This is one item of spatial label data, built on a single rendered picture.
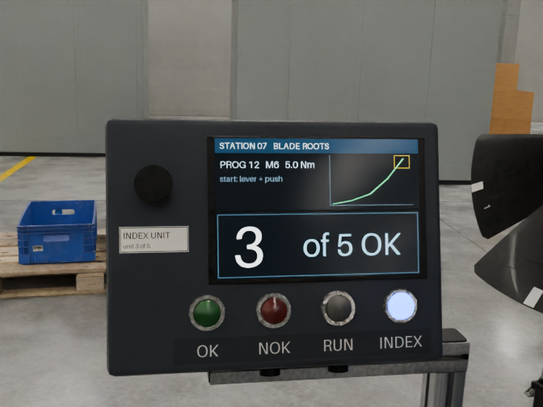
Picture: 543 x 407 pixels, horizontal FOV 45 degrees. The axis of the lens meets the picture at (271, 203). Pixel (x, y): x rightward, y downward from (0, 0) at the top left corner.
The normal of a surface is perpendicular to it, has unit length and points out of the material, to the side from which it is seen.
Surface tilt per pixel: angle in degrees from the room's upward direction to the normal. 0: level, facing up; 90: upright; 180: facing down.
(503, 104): 90
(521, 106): 90
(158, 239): 75
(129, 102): 90
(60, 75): 90
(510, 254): 52
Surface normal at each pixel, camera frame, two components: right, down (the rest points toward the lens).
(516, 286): -0.50, -0.50
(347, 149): 0.16, -0.03
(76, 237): 0.23, 0.23
